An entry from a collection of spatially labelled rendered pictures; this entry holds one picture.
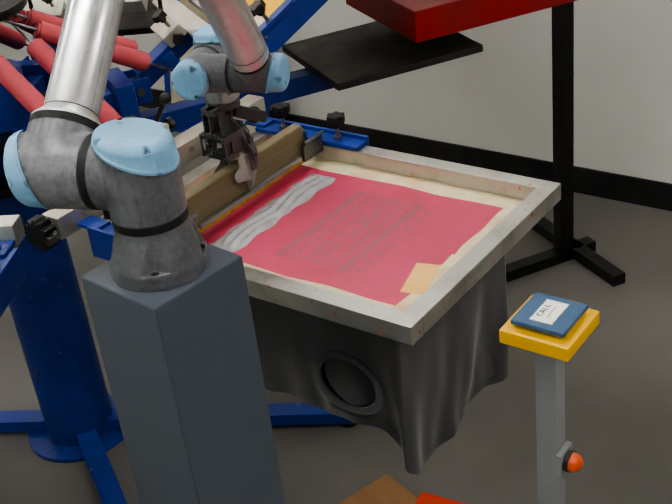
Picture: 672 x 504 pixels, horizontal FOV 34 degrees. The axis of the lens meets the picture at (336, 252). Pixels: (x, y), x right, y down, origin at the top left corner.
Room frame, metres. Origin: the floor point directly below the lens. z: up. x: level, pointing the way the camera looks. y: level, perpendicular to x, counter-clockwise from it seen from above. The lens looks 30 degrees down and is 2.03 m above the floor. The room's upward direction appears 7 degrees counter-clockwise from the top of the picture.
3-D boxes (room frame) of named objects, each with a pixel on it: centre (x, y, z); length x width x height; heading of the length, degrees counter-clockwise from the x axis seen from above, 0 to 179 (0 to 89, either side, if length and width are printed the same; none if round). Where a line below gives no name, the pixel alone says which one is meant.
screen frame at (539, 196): (2.00, 0.01, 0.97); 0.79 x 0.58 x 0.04; 51
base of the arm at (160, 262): (1.48, 0.27, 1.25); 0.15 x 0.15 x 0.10
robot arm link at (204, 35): (2.12, 0.19, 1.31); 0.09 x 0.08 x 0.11; 161
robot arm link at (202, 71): (2.02, 0.21, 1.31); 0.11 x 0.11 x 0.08; 71
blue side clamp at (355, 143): (2.37, 0.02, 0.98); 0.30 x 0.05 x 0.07; 51
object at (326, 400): (1.83, 0.08, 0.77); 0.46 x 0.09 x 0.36; 51
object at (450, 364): (1.82, -0.21, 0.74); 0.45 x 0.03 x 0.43; 141
